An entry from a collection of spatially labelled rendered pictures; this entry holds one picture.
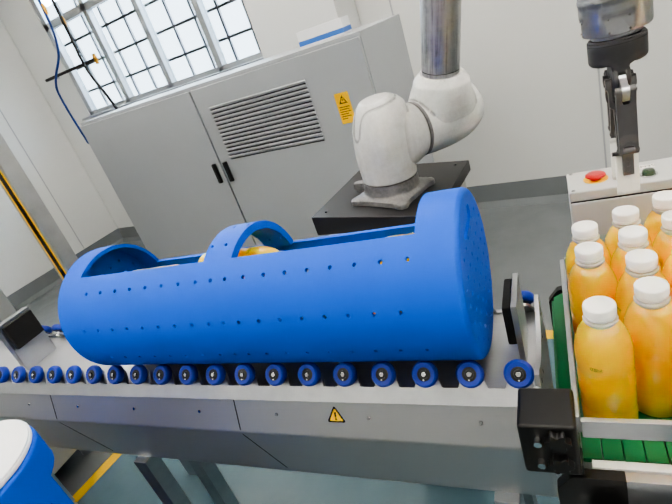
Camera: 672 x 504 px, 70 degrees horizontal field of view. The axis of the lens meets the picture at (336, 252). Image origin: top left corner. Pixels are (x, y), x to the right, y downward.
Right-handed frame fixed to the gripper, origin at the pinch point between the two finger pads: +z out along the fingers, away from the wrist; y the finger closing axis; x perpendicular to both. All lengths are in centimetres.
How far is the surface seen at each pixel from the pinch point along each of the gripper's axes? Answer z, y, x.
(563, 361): 28.7, 12.5, -12.2
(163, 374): 21, 23, -92
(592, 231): 8.0, 5.0, -5.6
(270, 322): 7, 27, -56
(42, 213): -8, -21, -165
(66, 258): 8, -19, -165
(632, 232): 7.7, 7.4, -0.3
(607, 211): 13.2, -11.6, -2.0
